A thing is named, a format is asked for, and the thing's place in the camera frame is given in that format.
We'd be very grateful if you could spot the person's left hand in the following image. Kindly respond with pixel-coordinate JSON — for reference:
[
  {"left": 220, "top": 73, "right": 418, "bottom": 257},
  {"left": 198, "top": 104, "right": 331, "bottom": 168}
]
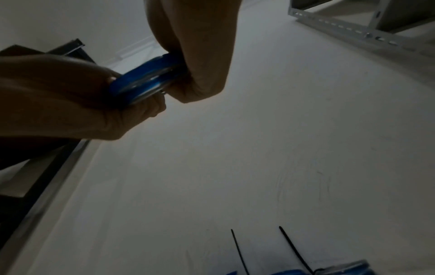
[{"left": 0, "top": 53, "right": 168, "bottom": 141}]

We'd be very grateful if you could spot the person's right hand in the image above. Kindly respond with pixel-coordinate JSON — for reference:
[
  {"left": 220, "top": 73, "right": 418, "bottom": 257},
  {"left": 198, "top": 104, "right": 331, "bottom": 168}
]
[{"left": 144, "top": 0, "right": 242, "bottom": 105}]

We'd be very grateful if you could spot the white perforated shelf upright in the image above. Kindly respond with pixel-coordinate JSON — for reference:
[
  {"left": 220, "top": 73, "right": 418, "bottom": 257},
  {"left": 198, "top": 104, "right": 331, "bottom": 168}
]
[{"left": 288, "top": 5, "right": 435, "bottom": 60}]

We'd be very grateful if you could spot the grey shelf board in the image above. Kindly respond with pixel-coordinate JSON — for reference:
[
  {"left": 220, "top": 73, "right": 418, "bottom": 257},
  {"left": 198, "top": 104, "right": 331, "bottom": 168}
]
[{"left": 373, "top": 0, "right": 435, "bottom": 34}]

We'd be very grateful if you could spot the black metal frame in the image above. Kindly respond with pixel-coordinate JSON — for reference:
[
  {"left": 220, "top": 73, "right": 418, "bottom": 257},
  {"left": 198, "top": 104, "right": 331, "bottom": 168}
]
[{"left": 0, "top": 39, "right": 91, "bottom": 269}]

